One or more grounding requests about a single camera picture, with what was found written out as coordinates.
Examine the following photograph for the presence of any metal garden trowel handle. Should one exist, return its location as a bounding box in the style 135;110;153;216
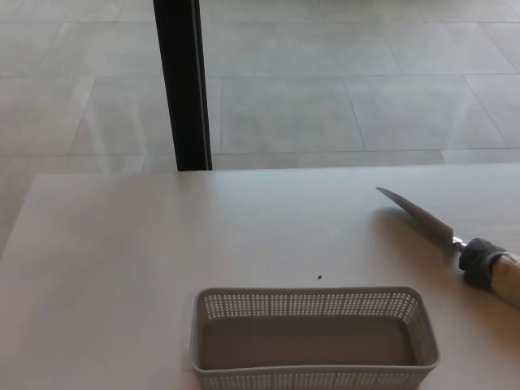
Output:
375;186;520;310

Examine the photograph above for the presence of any black vertical post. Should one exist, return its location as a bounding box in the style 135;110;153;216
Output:
153;0;214;171

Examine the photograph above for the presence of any grey perforated plastic basket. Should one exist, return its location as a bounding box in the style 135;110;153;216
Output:
190;286;441;390

